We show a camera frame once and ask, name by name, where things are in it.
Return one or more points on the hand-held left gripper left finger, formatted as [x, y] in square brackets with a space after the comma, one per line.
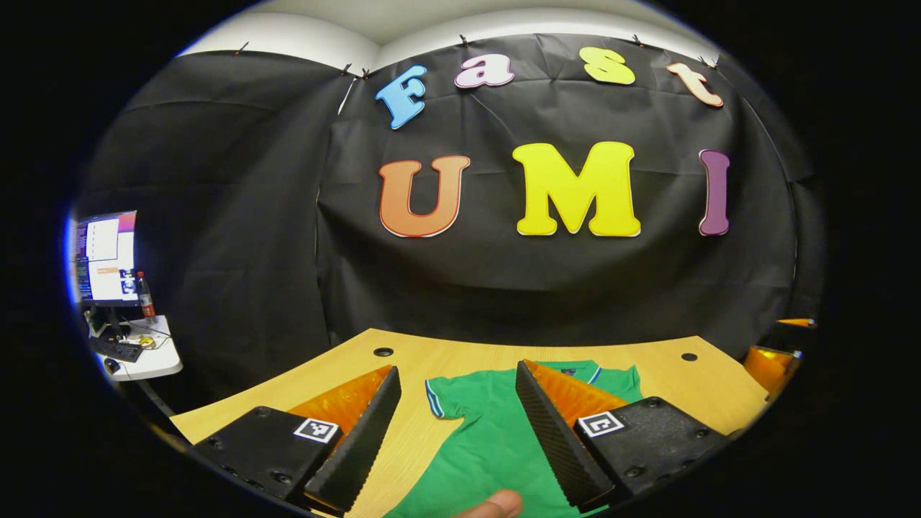
[360, 446]

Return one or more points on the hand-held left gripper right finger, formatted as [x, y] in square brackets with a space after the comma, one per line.
[554, 439]

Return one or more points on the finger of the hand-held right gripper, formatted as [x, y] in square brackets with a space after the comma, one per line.
[766, 367]
[799, 334]

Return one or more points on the green T-shirt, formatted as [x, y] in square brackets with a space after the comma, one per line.
[489, 446]

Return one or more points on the black backdrop cloth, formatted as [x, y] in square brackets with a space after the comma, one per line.
[504, 288]

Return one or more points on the white side table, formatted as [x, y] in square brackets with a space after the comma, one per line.
[155, 360]

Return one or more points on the black keyboard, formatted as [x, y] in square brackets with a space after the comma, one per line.
[119, 350]

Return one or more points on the red bottle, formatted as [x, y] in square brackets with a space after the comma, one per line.
[146, 298]

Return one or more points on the computer monitor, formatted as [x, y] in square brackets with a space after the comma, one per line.
[108, 255]

